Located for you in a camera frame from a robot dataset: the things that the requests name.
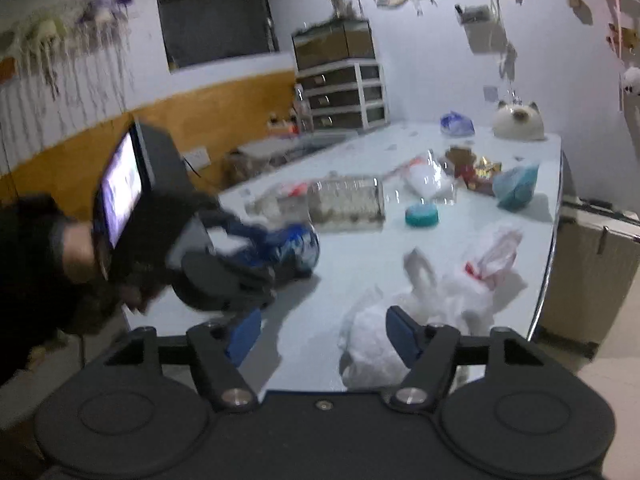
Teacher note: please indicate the colourful snack wrappers pile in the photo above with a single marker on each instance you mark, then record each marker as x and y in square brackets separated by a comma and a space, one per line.
[477, 172]

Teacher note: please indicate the white plastic bag red print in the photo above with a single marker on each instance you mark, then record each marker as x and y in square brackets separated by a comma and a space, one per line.
[467, 296]

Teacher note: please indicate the glass fish tank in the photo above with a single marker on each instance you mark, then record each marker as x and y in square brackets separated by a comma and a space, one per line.
[332, 41]

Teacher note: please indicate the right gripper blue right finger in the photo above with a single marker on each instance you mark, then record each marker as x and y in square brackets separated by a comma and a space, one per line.
[405, 335]

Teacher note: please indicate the blue crushed drink can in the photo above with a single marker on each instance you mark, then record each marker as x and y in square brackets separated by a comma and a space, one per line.
[292, 252]

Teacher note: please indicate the cream ribbed suitcase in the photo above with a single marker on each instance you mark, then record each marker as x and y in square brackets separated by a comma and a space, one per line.
[596, 259]

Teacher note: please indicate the white cat figurine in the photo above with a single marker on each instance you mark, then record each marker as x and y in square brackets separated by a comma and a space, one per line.
[518, 122]

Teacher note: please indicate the dark wall board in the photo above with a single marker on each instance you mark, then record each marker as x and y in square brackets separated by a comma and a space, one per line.
[197, 32]

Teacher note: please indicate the teal round lid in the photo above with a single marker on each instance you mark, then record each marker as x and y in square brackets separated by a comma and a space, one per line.
[422, 215]

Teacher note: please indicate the clear plastic box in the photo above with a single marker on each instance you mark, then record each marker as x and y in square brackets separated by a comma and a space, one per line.
[346, 204]

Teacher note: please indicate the teal snack bag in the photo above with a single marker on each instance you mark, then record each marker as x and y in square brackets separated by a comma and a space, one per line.
[514, 189]

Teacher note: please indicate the blue white plastic bag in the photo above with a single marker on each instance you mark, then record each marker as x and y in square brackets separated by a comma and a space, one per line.
[456, 125]

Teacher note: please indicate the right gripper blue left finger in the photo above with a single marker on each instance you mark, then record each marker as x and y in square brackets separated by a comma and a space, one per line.
[242, 334]

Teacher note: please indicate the left hand in black glove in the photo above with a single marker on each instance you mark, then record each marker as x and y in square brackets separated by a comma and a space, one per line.
[51, 280]

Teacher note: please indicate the clear plastic wrapper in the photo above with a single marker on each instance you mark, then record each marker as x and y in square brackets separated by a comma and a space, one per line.
[427, 179]

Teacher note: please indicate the white drawer cabinet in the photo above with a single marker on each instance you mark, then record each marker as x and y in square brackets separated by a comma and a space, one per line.
[347, 94]

